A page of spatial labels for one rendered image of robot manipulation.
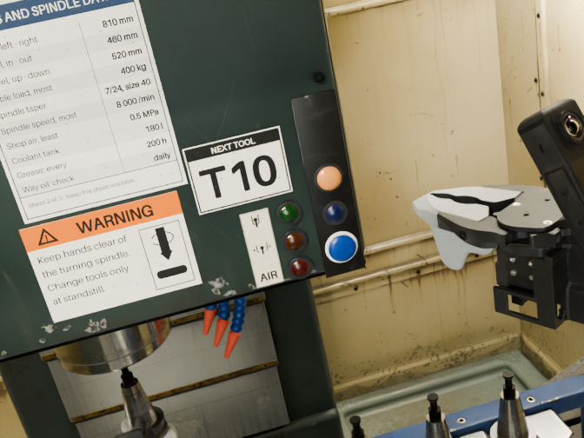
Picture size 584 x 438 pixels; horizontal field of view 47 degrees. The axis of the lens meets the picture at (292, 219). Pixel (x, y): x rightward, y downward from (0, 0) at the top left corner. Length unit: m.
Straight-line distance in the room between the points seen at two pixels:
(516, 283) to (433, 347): 1.60
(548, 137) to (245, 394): 1.19
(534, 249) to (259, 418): 1.18
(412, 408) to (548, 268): 1.63
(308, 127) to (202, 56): 0.12
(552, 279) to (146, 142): 0.38
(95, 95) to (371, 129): 1.23
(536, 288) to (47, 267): 0.46
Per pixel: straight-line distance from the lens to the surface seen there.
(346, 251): 0.72
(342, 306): 1.98
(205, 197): 0.68
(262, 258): 0.72
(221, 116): 0.67
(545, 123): 0.50
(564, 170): 0.50
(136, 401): 1.02
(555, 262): 0.52
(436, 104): 1.86
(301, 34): 0.67
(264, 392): 1.59
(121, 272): 0.71
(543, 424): 1.09
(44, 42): 0.66
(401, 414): 2.12
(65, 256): 0.71
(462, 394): 2.17
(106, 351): 0.90
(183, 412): 1.59
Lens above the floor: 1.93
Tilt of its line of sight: 22 degrees down
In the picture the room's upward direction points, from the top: 12 degrees counter-clockwise
